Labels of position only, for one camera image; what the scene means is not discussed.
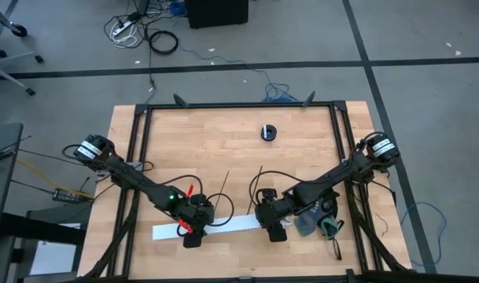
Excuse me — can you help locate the black computer case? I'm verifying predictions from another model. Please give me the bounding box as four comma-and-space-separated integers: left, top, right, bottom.
185, 0, 249, 29

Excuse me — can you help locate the thin dark curled wire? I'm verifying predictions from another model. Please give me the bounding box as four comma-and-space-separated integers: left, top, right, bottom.
374, 213, 389, 237

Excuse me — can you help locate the small black round object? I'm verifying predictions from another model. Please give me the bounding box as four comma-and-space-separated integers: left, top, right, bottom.
260, 123, 278, 142

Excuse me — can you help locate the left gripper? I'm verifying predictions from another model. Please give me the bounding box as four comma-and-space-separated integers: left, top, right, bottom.
178, 193, 216, 249

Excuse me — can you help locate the silver metal frame bracket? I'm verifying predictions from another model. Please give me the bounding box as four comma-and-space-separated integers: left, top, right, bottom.
172, 93, 190, 109
301, 90, 317, 108

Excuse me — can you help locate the blue floor cable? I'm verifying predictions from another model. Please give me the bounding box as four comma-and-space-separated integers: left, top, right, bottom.
179, 42, 299, 104
400, 200, 448, 268

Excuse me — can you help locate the dark grey desk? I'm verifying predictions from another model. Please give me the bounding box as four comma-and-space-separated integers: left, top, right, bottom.
0, 122, 24, 244

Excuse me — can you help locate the thin yellow floor cable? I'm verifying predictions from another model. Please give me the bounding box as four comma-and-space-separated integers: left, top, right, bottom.
14, 156, 94, 200

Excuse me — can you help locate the black looped camera cable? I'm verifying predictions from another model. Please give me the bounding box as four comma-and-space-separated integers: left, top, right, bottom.
160, 174, 236, 229
248, 170, 307, 206

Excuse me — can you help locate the black power supply box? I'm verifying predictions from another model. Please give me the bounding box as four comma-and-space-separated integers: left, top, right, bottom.
52, 187, 94, 204

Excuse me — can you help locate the long black zip tie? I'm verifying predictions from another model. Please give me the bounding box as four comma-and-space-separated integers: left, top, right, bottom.
245, 164, 264, 216
214, 170, 230, 214

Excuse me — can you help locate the grey glove with green cuff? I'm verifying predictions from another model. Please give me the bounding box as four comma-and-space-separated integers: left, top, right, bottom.
319, 215, 345, 241
293, 190, 341, 237

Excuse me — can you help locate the black diagonal frame strut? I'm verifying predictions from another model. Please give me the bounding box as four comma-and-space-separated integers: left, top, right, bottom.
76, 184, 144, 281
341, 184, 411, 276

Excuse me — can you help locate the black coiled floor cable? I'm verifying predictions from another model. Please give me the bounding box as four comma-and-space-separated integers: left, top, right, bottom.
148, 30, 180, 56

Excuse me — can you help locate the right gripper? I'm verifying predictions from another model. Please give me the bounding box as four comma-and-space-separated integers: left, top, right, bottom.
254, 188, 293, 243

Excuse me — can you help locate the white power strip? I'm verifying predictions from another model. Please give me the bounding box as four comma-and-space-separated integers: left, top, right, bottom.
111, 19, 126, 39

